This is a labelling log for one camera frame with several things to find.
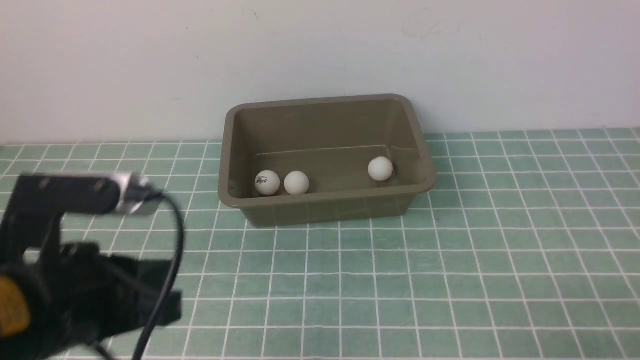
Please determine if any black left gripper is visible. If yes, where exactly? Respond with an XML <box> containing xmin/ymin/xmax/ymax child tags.
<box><xmin>1</xmin><ymin>245</ymin><xmax>172</xmax><ymax>360</ymax></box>

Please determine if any olive green plastic bin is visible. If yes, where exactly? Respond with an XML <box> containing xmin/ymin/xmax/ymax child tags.
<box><xmin>218</xmin><ymin>93</ymin><xmax>438</xmax><ymax>228</ymax></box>

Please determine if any black camera cable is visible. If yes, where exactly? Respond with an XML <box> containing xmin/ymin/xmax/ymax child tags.
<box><xmin>131</xmin><ymin>190</ymin><xmax>186</xmax><ymax>360</ymax></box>

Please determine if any white ball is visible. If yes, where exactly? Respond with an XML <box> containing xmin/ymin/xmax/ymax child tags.
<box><xmin>253</xmin><ymin>170</ymin><xmax>281</xmax><ymax>197</ymax></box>
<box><xmin>283</xmin><ymin>170</ymin><xmax>310</xmax><ymax>196</ymax></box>
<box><xmin>367</xmin><ymin>156</ymin><xmax>394</xmax><ymax>182</ymax></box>

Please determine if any silver wrist camera, left arm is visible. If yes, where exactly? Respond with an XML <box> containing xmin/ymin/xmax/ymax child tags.
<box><xmin>109</xmin><ymin>172</ymin><xmax>162</xmax><ymax>216</ymax></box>

